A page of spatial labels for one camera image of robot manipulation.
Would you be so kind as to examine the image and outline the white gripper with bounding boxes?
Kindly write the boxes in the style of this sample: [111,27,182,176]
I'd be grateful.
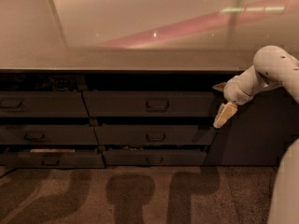
[212,76,253,129]

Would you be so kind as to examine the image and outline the grey drawer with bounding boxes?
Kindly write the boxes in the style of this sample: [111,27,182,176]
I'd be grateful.
[0,91,88,118]
[103,149,206,166]
[83,91,220,118]
[0,125,97,146]
[0,150,106,169]
[94,125,217,146]

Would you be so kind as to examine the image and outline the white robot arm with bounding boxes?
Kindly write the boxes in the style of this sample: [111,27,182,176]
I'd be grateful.
[213,46,299,224]

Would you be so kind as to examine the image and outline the dark items in left drawer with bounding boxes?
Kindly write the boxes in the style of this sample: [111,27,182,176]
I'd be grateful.
[34,76,77,91]

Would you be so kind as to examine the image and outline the white item in bottom drawer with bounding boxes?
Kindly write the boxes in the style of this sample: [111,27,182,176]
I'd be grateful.
[30,148,76,153]

